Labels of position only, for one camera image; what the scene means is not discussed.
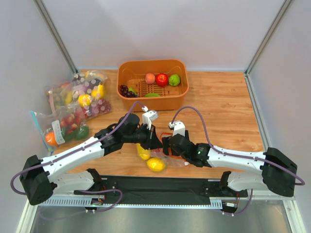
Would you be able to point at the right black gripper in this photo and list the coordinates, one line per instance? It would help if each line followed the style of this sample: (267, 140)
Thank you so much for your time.
(167, 144)

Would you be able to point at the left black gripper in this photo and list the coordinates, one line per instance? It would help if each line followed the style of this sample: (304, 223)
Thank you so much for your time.
(150, 137)

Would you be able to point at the orange zip top bag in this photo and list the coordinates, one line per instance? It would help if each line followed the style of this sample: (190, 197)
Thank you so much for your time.
(170, 161)

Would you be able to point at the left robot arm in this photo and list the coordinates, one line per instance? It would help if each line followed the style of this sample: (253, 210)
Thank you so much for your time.
(42, 178)

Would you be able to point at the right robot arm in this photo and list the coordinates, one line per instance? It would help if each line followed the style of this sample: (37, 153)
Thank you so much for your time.
(264, 170)

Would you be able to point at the fake purple fruit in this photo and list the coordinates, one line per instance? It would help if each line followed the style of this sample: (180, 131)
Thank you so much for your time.
(157, 153)

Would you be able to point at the fake yellow mango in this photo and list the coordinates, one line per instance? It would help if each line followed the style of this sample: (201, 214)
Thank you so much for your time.
(143, 153)

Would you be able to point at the fake yellow lemon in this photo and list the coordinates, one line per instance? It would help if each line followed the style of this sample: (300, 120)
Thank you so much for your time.
(156, 164)

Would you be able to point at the fake green mango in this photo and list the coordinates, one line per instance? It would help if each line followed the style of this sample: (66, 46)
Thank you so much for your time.
(152, 95)

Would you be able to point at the fake green pear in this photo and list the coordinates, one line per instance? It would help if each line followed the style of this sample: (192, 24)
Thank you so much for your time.
(131, 89)

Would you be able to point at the fake purple grapes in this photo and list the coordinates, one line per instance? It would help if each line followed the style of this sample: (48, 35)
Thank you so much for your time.
(125, 93)

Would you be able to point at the fake red apple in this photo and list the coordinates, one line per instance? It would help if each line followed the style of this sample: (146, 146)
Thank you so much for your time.
(161, 79)

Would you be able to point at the fake green apple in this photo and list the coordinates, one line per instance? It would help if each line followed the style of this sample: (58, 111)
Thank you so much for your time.
(174, 80)

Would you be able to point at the fake peach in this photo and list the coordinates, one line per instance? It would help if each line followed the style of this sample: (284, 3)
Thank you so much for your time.
(150, 78)

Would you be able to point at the polka dot zip bag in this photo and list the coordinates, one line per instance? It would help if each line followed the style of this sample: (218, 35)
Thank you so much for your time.
(88, 91)

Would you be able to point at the blue zip bag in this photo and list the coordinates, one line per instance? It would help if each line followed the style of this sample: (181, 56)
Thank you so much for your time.
(66, 124)

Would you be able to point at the pink zip bag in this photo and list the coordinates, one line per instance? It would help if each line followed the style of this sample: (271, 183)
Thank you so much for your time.
(59, 95)

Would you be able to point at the orange plastic basket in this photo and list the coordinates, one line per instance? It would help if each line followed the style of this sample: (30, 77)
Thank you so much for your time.
(132, 74)

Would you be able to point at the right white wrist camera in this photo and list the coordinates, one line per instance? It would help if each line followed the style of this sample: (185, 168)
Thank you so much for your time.
(178, 127)

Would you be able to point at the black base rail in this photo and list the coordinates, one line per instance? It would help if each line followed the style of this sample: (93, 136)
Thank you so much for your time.
(95, 192)

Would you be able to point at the right aluminium frame post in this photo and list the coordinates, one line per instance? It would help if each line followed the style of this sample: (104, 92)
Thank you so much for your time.
(269, 34)

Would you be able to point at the aluminium frame post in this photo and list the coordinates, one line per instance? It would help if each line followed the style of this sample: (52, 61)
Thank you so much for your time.
(269, 34)
(55, 34)

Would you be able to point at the left aluminium frame post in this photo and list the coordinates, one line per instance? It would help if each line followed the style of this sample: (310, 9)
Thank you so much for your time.
(55, 34)

